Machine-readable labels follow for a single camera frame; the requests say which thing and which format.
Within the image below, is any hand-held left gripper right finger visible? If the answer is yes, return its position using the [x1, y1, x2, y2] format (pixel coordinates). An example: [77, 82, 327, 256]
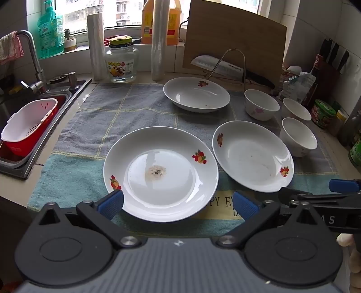
[216, 190, 322, 250]

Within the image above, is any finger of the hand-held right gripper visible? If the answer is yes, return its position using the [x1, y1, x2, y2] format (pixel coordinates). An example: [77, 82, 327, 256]
[278, 187, 350, 207]
[329, 179, 361, 195]

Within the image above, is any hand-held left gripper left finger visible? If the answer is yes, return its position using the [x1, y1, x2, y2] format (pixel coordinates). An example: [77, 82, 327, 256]
[37, 189, 142, 251]

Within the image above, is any white fruit-print plate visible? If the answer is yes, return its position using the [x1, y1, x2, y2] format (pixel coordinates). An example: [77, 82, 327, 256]
[163, 77, 231, 113]
[103, 126, 219, 223]
[212, 121, 294, 193]

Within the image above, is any white ceramic bowl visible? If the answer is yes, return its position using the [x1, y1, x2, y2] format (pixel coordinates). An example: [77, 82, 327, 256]
[244, 89, 280, 121]
[282, 98, 312, 122]
[280, 117, 318, 158]

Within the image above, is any person's right hand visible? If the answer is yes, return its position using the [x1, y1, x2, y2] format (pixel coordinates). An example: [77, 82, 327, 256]
[336, 233, 361, 275]

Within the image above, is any green glass bottle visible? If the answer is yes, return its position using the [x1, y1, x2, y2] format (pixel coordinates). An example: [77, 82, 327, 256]
[348, 139, 361, 172]

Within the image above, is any small yellow-capped bottle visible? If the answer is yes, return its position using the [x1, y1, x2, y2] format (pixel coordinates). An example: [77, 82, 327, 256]
[329, 110, 347, 137]

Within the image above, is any green-lidded sauce jar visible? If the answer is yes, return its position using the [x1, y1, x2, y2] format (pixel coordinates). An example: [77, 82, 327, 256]
[311, 99, 337, 129]

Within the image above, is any grey and blue checked towel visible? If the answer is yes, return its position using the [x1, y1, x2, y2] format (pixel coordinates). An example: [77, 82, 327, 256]
[27, 83, 339, 237]

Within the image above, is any dark soy sauce bottle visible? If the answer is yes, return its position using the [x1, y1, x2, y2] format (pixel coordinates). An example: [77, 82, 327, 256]
[302, 53, 325, 106]

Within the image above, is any white plastic food bag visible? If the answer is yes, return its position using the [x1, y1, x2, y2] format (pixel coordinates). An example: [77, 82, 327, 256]
[279, 65, 316, 105]

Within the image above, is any wooden knife block with knives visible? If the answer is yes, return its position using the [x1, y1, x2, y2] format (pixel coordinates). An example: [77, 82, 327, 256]
[319, 38, 350, 105]

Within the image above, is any steel kitchen sink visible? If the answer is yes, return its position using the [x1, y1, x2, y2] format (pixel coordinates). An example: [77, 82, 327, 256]
[0, 77, 93, 181]

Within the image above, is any red and white colander basket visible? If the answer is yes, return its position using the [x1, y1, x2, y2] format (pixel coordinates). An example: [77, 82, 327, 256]
[0, 98, 59, 157]

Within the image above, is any steel soap dispenser pump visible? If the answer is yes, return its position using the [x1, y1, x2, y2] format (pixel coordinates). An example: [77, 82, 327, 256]
[66, 72, 80, 92]

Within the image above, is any white paper roll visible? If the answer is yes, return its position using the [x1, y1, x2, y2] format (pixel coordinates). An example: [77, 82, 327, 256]
[86, 14, 108, 81]

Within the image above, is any steel kitchen faucet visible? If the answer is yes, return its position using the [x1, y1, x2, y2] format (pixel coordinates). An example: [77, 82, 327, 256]
[15, 30, 47, 93]

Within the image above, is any clear plastic bag roll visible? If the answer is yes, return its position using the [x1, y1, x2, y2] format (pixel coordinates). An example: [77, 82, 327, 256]
[151, 0, 170, 82]

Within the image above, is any small potted plant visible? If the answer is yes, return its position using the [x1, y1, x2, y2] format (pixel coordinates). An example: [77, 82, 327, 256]
[62, 28, 77, 53]

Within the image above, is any wooden cutting board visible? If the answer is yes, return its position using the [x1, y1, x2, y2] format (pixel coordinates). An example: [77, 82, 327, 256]
[182, 0, 287, 85]

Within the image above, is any green detergent bottle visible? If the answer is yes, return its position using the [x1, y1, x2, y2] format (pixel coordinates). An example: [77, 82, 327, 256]
[37, 0, 65, 60]

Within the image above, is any orange cooking oil bottle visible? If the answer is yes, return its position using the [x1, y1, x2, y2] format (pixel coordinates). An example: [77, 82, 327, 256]
[140, 0, 182, 46]

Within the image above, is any pink cloth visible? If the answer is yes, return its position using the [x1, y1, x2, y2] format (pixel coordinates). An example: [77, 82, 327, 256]
[0, 32, 25, 64]

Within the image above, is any metal wire rack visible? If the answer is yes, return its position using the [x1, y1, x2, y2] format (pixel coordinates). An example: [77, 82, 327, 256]
[207, 48, 251, 83]

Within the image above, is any steel cleaver with black handle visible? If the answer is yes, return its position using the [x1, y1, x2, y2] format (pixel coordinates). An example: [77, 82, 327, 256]
[190, 55, 275, 88]

